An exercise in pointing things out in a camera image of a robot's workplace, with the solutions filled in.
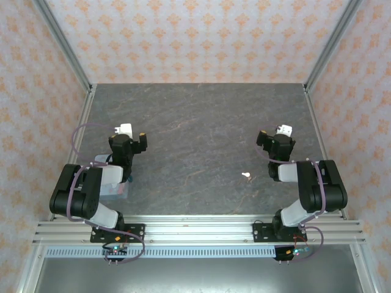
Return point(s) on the aluminium cross beam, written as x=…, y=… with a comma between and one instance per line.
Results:
x=198, y=232

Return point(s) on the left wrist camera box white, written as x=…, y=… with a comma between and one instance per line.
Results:
x=126, y=128

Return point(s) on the controller board with lights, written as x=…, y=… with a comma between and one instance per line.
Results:
x=115, y=251
x=293, y=252

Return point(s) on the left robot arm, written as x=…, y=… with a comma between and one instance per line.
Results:
x=82, y=198

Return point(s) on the pastel cartoon tin box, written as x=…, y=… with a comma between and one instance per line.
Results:
x=117, y=193

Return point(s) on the small white key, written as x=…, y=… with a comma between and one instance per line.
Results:
x=246, y=175

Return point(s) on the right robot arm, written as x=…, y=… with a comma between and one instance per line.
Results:
x=320, y=189

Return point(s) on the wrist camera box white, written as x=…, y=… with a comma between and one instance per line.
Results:
x=287, y=129
x=126, y=128

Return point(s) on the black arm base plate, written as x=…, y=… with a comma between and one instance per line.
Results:
x=136, y=233
x=262, y=232

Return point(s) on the aluminium table side rail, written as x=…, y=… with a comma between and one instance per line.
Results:
x=82, y=128
x=320, y=134

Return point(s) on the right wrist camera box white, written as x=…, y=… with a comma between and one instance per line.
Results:
x=287, y=129

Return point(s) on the aluminium corner post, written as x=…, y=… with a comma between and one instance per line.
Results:
x=331, y=49
x=65, y=49

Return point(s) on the grey metal shelf panel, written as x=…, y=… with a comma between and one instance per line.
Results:
x=198, y=274

